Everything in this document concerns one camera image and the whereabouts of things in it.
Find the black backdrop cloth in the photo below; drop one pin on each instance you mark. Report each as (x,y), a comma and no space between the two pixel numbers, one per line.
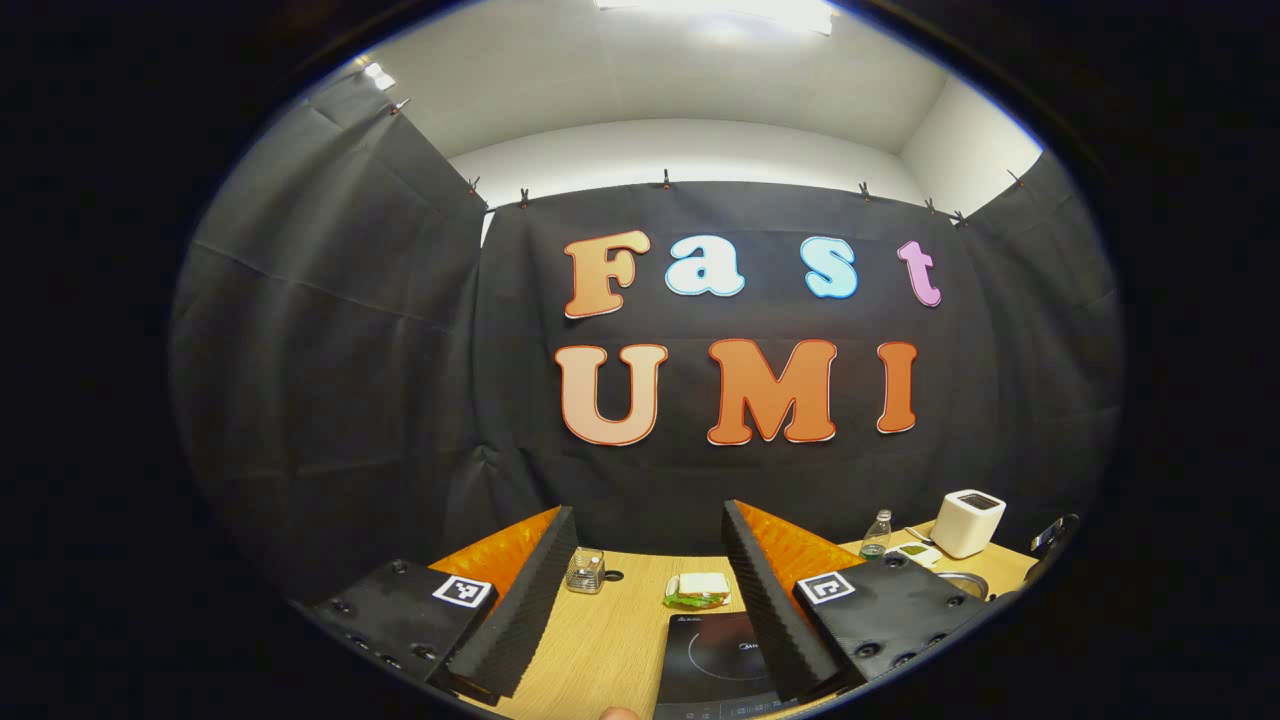
(400,400)

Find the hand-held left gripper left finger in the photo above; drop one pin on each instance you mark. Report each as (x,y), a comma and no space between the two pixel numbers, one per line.
(525,610)

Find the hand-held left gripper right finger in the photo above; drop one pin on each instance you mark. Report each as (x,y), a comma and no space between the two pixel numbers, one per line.
(770,610)

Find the white divided dish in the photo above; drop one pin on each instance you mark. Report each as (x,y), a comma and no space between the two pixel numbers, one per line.
(918,552)

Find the stainless steel pot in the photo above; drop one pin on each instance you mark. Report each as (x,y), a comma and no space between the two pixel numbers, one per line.
(965,582)

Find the small ceiling light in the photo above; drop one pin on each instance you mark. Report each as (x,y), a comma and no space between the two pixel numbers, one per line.
(379,76)

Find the sandwich on plate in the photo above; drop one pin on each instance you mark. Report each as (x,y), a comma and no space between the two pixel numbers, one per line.
(698,588)

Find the small glass holder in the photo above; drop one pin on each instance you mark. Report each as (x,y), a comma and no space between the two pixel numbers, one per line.
(585,571)

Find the clear plastic water bottle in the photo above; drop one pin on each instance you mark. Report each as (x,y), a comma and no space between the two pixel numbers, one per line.
(876,538)

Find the white toaster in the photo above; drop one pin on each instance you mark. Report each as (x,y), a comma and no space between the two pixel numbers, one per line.
(965,525)

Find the black induction cooktop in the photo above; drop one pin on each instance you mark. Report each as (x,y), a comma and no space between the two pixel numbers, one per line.
(705,670)

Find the large ceiling light panel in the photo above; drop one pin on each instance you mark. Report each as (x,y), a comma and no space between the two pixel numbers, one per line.
(715,12)

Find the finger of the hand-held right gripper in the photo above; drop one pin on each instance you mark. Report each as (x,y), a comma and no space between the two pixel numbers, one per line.
(1055,538)

